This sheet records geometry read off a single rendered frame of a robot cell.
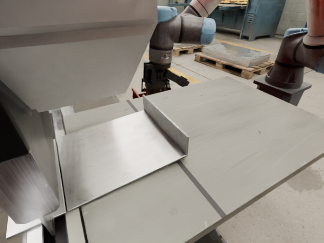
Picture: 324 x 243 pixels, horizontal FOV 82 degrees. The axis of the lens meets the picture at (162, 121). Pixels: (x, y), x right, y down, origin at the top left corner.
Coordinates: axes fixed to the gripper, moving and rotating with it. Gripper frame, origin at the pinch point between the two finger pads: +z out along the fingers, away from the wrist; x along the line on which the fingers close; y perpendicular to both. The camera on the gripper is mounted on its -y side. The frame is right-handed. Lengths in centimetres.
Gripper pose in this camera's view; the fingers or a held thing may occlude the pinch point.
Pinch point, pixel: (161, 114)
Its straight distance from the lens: 71.8
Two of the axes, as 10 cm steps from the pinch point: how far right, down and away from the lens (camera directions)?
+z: -0.8, 8.4, 5.4
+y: -9.1, 1.7, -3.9
